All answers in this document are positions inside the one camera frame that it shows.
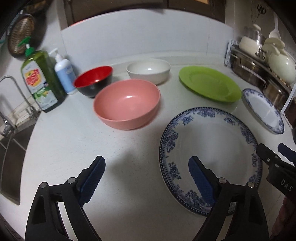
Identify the hanging scissors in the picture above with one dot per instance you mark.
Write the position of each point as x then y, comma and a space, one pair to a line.
261, 10

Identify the green plate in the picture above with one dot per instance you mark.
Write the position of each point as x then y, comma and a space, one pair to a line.
210, 83

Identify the green dish soap bottle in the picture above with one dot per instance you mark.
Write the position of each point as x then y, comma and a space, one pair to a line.
40, 78

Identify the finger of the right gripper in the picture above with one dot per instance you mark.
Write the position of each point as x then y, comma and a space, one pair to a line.
287, 152
267, 155

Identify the white bowl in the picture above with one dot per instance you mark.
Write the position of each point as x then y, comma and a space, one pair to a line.
156, 71

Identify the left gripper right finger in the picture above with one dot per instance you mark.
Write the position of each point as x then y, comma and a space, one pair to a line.
248, 221

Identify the dark wooden window frame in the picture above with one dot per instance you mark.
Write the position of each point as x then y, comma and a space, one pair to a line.
79, 10

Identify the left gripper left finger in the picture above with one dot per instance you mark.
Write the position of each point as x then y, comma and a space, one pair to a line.
45, 220

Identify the steel dish rack tray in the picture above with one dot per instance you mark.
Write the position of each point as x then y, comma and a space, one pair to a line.
257, 74

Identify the red and black bowl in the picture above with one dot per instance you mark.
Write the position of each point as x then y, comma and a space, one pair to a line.
93, 81

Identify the white ladle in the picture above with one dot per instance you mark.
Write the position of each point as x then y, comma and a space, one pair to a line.
275, 32

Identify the right hand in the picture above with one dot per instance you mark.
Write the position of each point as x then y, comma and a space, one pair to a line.
286, 213

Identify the cream pot with lid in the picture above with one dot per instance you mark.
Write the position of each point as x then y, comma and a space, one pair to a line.
252, 42

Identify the pink bowl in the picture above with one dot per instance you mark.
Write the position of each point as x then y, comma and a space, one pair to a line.
127, 104

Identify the small blue floral plate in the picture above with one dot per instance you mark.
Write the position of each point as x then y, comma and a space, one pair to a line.
264, 110

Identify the chrome faucet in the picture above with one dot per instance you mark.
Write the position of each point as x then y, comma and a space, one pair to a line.
17, 104

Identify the round metal strainer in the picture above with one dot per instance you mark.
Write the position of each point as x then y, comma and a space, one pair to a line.
22, 28

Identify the steel sink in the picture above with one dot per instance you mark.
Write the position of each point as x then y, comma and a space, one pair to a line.
13, 151

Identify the white jug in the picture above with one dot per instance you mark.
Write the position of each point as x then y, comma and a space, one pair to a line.
278, 59

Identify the large blue floral plate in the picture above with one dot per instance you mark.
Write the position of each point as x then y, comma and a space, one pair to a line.
221, 141

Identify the white blue pump bottle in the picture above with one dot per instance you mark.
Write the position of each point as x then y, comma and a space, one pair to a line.
64, 71

